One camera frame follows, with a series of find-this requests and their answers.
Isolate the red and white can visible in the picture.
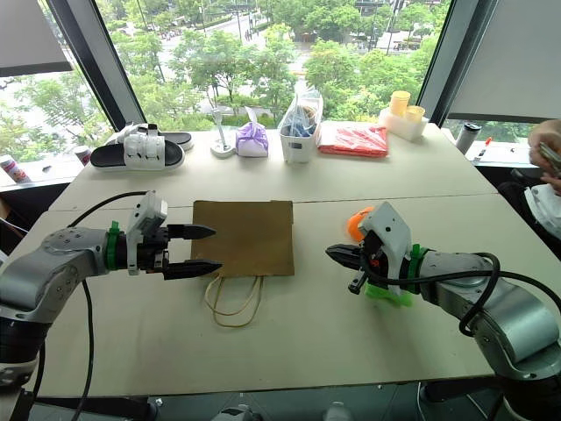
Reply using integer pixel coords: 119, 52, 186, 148
0, 153, 32, 185
71, 145, 94, 168

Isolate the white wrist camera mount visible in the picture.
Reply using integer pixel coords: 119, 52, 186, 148
125, 190, 169, 276
358, 201, 415, 294

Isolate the green wrist clamp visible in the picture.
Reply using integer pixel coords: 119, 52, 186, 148
405, 242, 430, 294
105, 220, 123, 271

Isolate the white plastic tray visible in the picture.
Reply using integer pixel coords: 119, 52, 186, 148
378, 106, 430, 142

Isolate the red and black pen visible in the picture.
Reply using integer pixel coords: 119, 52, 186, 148
474, 136, 494, 161

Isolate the green right wrist clamp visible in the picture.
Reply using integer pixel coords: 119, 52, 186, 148
405, 242, 430, 294

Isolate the purple and white pouch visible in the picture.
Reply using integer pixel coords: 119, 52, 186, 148
234, 106, 270, 159

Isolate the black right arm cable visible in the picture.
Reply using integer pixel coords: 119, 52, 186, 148
347, 251, 561, 339

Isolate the dark rounded shape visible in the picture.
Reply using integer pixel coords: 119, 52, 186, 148
216, 404, 252, 421

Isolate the red packet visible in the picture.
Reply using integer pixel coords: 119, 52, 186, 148
316, 121, 391, 159

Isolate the silver tumbler with black lid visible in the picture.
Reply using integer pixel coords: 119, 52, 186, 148
455, 122, 483, 156

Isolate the person's hand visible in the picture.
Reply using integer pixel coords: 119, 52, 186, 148
527, 118, 561, 196

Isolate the white cloth on lap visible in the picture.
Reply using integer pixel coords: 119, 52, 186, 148
522, 183, 561, 241

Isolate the grey window blind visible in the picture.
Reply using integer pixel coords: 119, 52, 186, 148
445, 0, 561, 125
0, 0, 75, 79

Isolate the green toy object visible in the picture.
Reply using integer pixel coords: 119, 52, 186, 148
365, 282, 414, 309

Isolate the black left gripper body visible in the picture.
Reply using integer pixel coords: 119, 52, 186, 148
124, 225, 172, 276

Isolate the phone in hand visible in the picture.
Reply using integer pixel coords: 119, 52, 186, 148
538, 141, 561, 178

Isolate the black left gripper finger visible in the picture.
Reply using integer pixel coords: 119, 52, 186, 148
161, 259, 224, 282
167, 224, 217, 241

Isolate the black and white slipper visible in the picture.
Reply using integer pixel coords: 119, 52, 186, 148
89, 124, 187, 173
114, 122, 195, 153

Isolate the white bin with plastic bag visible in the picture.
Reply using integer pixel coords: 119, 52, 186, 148
278, 84, 324, 165

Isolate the brown paper bag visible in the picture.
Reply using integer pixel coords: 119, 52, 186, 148
189, 199, 296, 330

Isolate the white desk stand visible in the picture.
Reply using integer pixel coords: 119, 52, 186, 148
209, 106, 238, 160

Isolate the tall yellow cup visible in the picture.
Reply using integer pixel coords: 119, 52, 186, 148
389, 89, 412, 118

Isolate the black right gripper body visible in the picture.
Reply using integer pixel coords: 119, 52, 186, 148
359, 229, 396, 291

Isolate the person's dark clothing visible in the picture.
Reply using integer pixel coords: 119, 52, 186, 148
496, 168, 561, 252

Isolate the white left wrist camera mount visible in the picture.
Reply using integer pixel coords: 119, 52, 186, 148
125, 190, 169, 276

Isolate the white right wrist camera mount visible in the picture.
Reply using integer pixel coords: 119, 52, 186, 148
358, 201, 415, 294

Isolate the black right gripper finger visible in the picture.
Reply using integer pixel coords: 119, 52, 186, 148
325, 244, 366, 260
331, 254, 366, 270

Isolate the orange ball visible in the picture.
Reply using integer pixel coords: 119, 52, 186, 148
346, 205, 376, 243

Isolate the green left wrist clamp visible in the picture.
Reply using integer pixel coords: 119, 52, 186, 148
105, 220, 123, 271

